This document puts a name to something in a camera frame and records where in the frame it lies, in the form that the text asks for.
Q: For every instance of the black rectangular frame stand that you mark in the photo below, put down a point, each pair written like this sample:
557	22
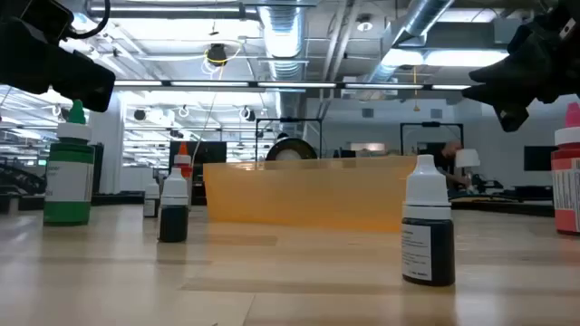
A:
430	123
290	120

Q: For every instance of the white table lamp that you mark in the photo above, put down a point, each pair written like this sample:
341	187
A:
467	158

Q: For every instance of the large green food coloring bottle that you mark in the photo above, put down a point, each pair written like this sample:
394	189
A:
68	213

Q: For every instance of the black ceiling mounted camera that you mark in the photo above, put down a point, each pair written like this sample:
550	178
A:
216	54

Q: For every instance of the orange translucent plastic tray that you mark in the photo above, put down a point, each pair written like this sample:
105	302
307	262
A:
308	194

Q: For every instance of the small white bottle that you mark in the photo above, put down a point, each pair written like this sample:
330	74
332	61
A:
151	208

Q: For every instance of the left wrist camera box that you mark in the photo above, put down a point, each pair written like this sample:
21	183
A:
41	18

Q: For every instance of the large pink food coloring bottle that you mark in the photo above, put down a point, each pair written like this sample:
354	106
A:
568	158

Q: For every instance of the ceiling light strip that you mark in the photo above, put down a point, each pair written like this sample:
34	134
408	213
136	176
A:
208	83

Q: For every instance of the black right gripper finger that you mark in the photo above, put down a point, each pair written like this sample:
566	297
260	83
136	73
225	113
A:
503	83
513	117

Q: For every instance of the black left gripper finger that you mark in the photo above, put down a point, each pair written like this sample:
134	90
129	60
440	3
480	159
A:
90	88

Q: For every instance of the silver ventilation duct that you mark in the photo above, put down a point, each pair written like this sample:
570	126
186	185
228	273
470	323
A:
283	31
421	18

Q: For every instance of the person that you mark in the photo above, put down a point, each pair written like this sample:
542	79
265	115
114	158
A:
446	158

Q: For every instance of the large orange food coloring bottle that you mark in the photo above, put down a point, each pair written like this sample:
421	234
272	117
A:
183	159

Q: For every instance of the black monitor screen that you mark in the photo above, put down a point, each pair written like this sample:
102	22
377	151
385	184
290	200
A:
539	158
204	154

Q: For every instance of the black aluminium table frame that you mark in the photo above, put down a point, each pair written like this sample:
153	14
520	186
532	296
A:
118	198

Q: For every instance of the small dark dropper bottle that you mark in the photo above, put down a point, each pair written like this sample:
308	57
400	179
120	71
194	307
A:
439	249
173	222

